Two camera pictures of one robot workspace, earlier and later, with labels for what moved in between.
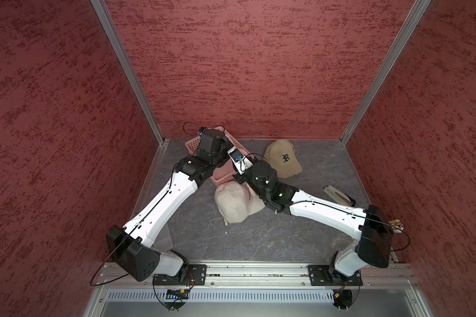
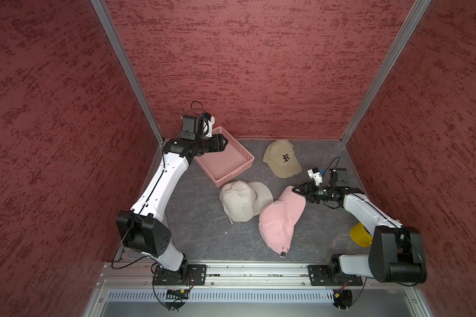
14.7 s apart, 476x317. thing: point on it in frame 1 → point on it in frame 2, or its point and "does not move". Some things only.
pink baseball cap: (252, 191) → (278, 219)
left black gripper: (226, 143) → (217, 144)
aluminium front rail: (268, 275) does not move
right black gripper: (242, 177) → (309, 191)
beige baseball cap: (280, 154) does not move
